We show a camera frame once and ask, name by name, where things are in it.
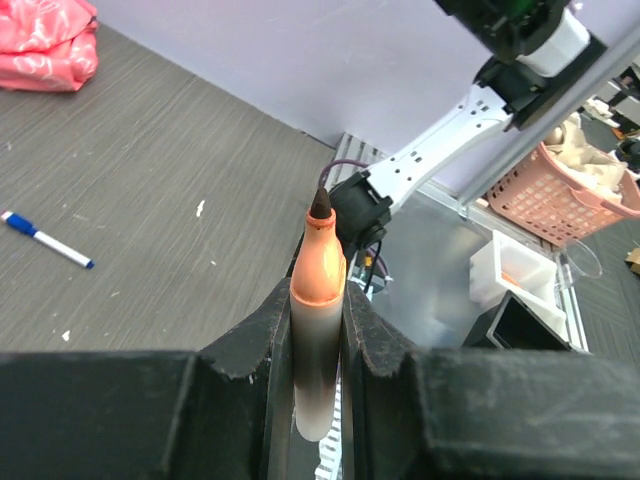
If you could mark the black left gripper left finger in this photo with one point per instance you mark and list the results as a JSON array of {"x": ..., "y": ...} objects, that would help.
[{"x": 224, "y": 412}]

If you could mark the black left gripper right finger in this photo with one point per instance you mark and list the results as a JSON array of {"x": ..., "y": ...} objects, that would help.
[{"x": 415, "y": 413}]

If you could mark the grey highlighter with orange tip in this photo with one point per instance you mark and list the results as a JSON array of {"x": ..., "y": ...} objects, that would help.
[{"x": 316, "y": 300}]

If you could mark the white marker with blue end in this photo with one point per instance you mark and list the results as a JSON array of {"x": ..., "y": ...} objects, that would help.
[{"x": 64, "y": 250}]

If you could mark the blue marker cap with eraser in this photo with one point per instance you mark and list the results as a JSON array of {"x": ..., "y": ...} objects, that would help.
[{"x": 19, "y": 223}]

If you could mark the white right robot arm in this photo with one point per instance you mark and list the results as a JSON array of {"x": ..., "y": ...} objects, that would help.
[{"x": 539, "y": 51}]

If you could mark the black open box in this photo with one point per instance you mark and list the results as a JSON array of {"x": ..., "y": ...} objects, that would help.
[{"x": 511, "y": 324}]

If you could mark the white plastic box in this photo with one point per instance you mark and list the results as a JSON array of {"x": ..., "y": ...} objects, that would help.
[{"x": 504, "y": 264}]

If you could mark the pink laundry basket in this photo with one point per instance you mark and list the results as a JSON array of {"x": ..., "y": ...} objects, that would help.
[{"x": 544, "y": 199}]

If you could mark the coral patterned cloth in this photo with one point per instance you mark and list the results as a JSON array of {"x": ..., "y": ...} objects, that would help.
[{"x": 48, "y": 46}]

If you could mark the grey slotted cable duct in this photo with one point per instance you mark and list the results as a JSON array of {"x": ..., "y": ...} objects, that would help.
[{"x": 330, "y": 447}]

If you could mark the aluminium frame post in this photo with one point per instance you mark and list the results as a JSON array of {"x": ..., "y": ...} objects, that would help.
[{"x": 516, "y": 145}]

